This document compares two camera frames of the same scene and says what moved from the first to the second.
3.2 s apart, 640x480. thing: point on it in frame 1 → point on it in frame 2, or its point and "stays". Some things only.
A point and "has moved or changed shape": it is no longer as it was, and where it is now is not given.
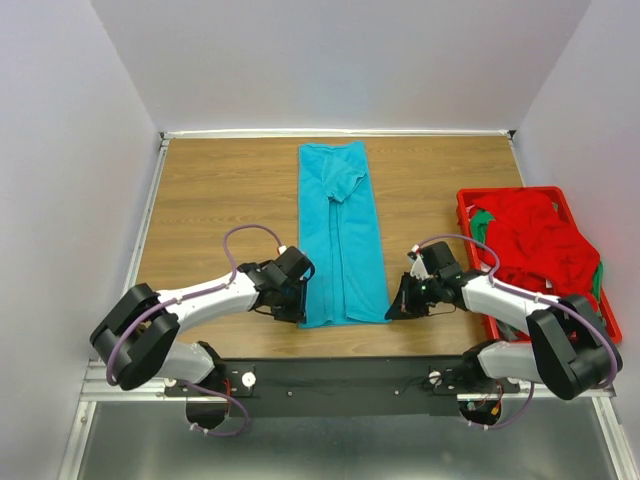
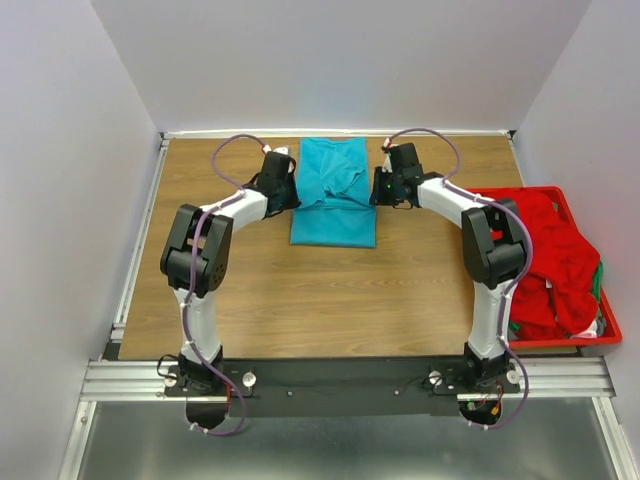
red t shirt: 529,245 stays
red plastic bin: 465,195 stays
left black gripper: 297,312 → 293,200
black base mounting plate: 340,386 stays
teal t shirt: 338,231 has moved or changed shape
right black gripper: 404,306 → 377,196
